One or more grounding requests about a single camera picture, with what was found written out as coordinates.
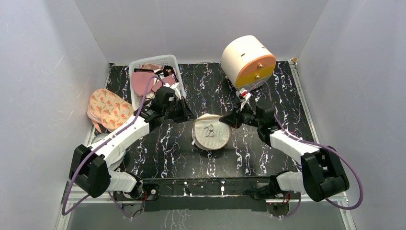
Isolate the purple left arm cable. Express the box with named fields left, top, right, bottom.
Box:
left=62, top=75, right=166, bottom=219

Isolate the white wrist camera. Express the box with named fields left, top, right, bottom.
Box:
left=237, top=88, right=252, bottom=111
left=170, top=82, right=185, bottom=99

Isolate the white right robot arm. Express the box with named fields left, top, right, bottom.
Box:
left=219, top=106, right=350, bottom=202

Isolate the pink bra in basket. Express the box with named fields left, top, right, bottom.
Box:
left=130, top=64, right=179, bottom=97

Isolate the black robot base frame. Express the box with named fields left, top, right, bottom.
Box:
left=113, top=176, right=298, bottom=217

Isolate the white plastic basket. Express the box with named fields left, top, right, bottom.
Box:
left=128, top=55, right=186, bottom=111

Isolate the white mesh laundry bag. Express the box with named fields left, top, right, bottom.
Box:
left=192, top=114, right=232, bottom=151

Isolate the cream orange cylindrical machine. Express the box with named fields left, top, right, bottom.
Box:
left=220, top=35, right=277, bottom=91

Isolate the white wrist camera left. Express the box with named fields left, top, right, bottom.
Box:
left=170, top=82, right=185, bottom=99

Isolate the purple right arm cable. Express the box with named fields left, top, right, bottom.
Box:
left=247, top=79, right=364, bottom=219

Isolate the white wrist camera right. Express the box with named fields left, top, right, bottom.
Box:
left=237, top=88, right=252, bottom=111

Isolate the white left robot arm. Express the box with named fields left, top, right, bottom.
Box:
left=69, top=83, right=195, bottom=199

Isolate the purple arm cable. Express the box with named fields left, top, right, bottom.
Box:
left=247, top=79, right=364, bottom=219
left=62, top=75, right=166, bottom=219

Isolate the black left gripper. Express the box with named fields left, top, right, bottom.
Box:
left=162, top=97, right=195, bottom=124

